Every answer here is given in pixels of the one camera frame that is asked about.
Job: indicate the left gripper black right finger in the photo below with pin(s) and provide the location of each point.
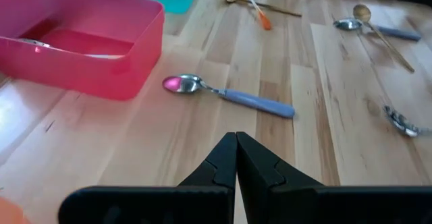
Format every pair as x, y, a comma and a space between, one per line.
303, 203

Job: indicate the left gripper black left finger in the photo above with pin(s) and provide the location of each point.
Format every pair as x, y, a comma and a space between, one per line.
209, 203

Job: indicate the all silver metal spoon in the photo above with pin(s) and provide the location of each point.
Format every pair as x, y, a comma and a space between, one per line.
33, 42
401, 122

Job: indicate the pink translucent plastic bin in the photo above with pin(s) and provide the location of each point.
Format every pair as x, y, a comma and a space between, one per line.
84, 75

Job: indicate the orange translucent plastic bin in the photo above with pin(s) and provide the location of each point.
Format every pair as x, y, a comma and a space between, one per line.
10, 214

